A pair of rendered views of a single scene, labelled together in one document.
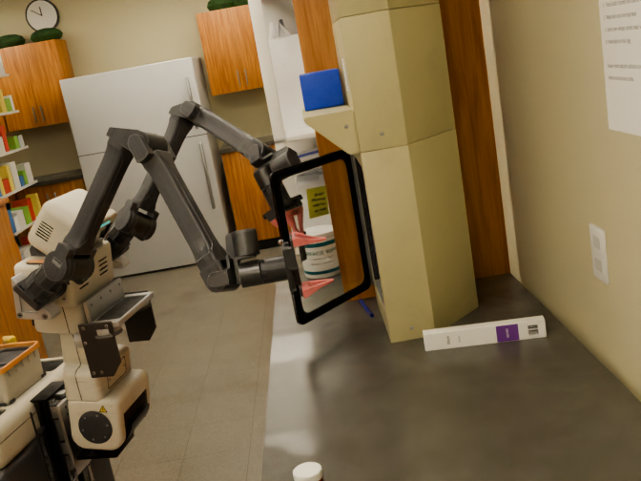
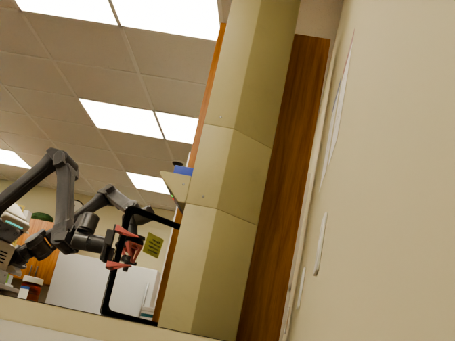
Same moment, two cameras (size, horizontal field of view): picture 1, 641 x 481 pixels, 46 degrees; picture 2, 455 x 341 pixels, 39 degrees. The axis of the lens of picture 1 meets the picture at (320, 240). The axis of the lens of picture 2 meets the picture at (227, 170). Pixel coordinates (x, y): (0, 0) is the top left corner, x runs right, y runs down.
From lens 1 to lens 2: 0.98 m
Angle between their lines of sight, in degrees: 32
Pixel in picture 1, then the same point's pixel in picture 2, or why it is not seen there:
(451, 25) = (285, 183)
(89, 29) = (99, 231)
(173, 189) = (64, 185)
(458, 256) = (227, 308)
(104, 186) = (28, 178)
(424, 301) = (189, 319)
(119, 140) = (51, 154)
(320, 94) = not seen: hidden behind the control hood
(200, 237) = (64, 212)
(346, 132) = (182, 187)
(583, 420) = not seen: outside the picture
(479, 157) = (277, 274)
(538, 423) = not seen: outside the picture
